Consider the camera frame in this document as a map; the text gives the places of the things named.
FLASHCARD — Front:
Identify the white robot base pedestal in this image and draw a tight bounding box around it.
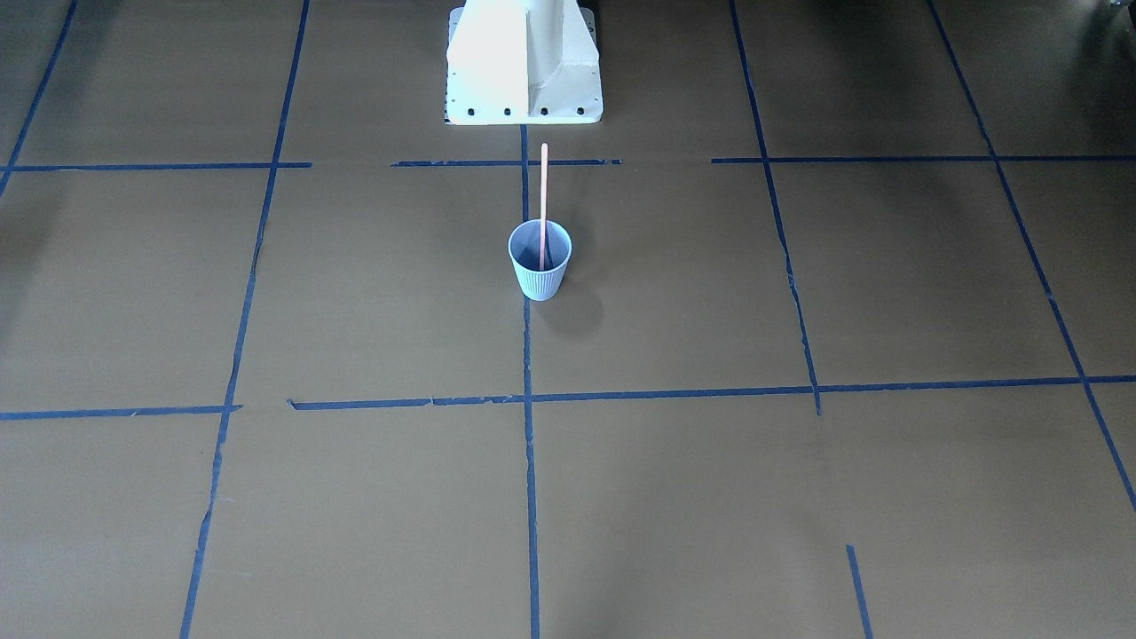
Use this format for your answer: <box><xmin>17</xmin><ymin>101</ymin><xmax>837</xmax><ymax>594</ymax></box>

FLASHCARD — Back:
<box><xmin>444</xmin><ymin>1</ymin><xmax>604</xmax><ymax>126</ymax></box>

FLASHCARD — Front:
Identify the light blue ribbed cup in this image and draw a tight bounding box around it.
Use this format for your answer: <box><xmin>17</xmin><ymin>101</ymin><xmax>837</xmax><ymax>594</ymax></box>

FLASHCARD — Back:
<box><xmin>507</xmin><ymin>219</ymin><xmax>573</xmax><ymax>302</ymax></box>

